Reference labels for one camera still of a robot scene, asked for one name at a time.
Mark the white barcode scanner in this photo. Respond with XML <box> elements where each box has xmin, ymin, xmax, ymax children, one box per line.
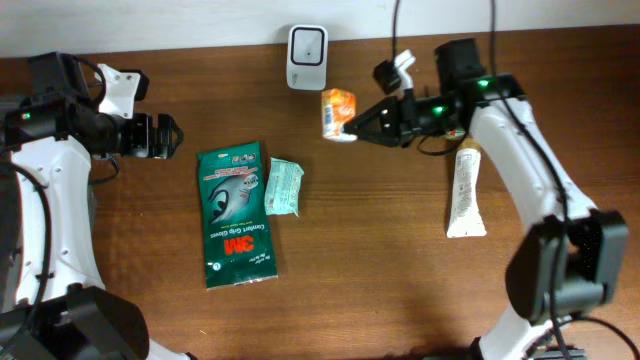
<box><xmin>286</xmin><ymin>24</ymin><xmax>328</xmax><ymax>91</ymax></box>

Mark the green lid jar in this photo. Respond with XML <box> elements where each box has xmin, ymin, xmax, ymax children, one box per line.
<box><xmin>444</xmin><ymin>128</ymin><xmax>466</xmax><ymax>140</ymax></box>

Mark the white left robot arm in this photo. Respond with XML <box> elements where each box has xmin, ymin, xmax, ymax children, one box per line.
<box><xmin>1</xmin><ymin>52</ymin><xmax>183</xmax><ymax>359</ymax></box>

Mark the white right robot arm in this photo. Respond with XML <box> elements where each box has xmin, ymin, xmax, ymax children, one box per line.
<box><xmin>344</xmin><ymin>38</ymin><xmax>629</xmax><ymax>359</ymax></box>

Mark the green 3M gloves packet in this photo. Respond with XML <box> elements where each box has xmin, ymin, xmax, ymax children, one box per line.
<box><xmin>197</xmin><ymin>142</ymin><xmax>278</xmax><ymax>290</ymax></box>

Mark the mint green wipes packet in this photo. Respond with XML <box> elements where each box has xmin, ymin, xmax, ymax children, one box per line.
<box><xmin>264</xmin><ymin>158</ymin><xmax>304</xmax><ymax>216</ymax></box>

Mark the white tube with tan cap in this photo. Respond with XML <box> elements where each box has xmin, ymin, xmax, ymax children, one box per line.
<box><xmin>446</xmin><ymin>138</ymin><xmax>487</xmax><ymax>238</ymax></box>

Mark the orange tissue packet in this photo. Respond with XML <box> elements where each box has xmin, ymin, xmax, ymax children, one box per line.
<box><xmin>321</xmin><ymin>88</ymin><xmax>357</xmax><ymax>143</ymax></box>

